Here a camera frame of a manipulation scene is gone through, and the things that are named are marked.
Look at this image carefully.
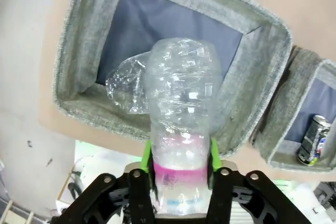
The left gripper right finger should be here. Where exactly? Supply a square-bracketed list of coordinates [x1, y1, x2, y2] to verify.
[206, 138, 310, 224]

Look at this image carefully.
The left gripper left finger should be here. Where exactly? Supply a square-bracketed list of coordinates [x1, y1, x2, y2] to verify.
[59, 141, 158, 224]

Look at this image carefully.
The black Pepsi can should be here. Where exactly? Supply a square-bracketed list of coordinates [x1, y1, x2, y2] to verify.
[297, 114, 333, 166]

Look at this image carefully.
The clear plastic bottle green cap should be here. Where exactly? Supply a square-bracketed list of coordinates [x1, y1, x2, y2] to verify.
[104, 56, 153, 116]

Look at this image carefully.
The clear plastic bottle pink label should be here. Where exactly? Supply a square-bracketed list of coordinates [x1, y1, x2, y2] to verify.
[143, 37, 224, 216]

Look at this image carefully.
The grey fabric basket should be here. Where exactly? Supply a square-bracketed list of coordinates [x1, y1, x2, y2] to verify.
[250, 45, 336, 174]
[53, 0, 293, 158]

